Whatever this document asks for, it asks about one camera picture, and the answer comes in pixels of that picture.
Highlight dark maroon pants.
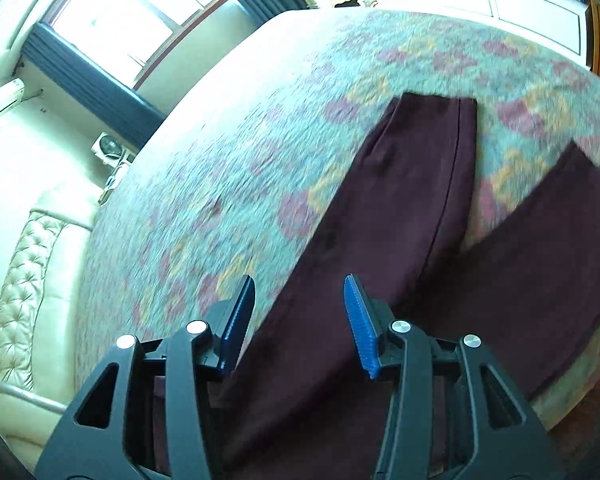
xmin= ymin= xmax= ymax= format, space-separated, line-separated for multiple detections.
xmin=211 ymin=93 xmax=600 ymax=479

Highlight floral green bedspread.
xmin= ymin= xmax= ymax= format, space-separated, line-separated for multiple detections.
xmin=72 ymin=8 xmax=600 ymax=430

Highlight small white desk fan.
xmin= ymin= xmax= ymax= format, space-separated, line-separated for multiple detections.
xmin=91 ymin=132 xmax=135 ymax=168

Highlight cream tufted headboard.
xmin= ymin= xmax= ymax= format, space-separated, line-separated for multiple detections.
xmin=0 ymin=209 xmax=91 ymax=470

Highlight dark blue window curtain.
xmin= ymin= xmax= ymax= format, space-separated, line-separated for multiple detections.
xmin=21 ymin=0 xmax=308 ymax=148

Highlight white cabinet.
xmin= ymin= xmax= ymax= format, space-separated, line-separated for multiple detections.
xmin=490 ymin=0 xmax=588 ymax=65

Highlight white wall air conditioner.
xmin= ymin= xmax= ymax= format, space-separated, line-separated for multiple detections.
xmin=0 ymin=78 xmax=24 ymax=115

